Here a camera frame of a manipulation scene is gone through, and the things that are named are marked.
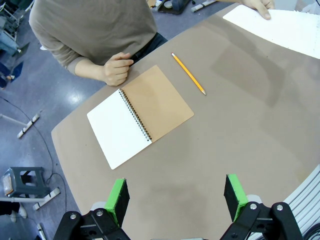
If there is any grey plastic stool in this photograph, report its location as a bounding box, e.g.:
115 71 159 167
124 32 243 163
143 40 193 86
9 166 52 200

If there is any person's left hand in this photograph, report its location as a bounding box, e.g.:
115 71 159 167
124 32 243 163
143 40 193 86
242 0 276 21

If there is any white paper sheet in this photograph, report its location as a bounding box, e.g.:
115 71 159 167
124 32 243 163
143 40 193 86
222 4 320 60

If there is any yellow pencil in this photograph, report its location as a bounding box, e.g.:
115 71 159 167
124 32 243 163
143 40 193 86
171 52 207 96

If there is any person's right hand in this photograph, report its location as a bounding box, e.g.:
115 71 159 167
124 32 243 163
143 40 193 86
102 52 135 87

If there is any brown spiral notebook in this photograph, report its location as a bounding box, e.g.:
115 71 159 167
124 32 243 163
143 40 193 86
86 64 195 171

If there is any person's right forearm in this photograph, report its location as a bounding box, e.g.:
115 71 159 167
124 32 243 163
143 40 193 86
67 56 108 82

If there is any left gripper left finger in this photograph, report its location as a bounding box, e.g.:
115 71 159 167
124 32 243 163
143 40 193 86
53 177 131 240

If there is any person in beige sweater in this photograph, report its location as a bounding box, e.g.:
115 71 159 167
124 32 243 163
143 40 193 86
28 0 169 76

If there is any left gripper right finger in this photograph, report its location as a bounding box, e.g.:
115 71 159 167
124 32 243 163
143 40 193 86
219 174 305 240

